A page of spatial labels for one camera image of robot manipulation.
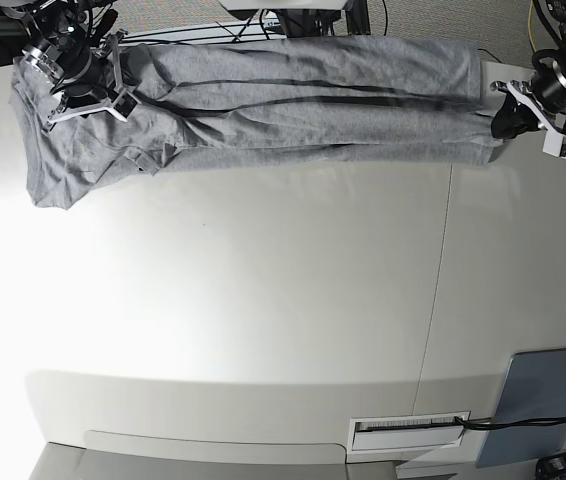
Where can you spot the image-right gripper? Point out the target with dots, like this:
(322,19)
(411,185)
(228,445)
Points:
(546,89)

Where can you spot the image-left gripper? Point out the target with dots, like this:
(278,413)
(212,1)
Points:
(84,79)

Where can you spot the grey T-shirt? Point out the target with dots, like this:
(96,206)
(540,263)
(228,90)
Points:
(210,107)

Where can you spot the blue-grey flat panel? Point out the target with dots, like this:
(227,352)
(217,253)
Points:
(534,387)

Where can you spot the black device bottom right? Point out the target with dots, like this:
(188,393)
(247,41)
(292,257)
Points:
(551,467)

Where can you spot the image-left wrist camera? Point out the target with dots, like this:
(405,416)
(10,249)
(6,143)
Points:
(123,105)

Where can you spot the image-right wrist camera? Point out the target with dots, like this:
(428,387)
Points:
(555,144)

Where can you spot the white cable grommet plate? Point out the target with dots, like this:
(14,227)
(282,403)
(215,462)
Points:
(405,433)

